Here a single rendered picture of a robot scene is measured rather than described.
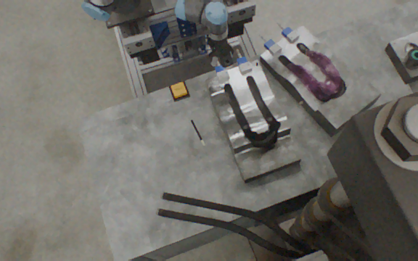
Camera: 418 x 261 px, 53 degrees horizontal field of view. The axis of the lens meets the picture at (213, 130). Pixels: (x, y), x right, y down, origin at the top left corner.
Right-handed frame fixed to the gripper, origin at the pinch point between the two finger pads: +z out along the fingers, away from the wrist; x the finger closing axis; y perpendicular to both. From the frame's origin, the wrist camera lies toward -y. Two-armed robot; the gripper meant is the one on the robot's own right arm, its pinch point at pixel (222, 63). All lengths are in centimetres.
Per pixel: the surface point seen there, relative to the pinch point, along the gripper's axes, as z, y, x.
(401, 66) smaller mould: 16, -24, -78
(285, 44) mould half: 15.4, 6.3, -33.8
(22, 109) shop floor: 101, 72, 125
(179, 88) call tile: 17.2, 4.4, 20.3
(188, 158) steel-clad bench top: 21.0, -28.3, 27.7
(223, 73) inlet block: 9.2, -0.2, -0.1
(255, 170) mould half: 15.0, -45.5, 2.3
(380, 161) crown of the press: -100, -77, 0
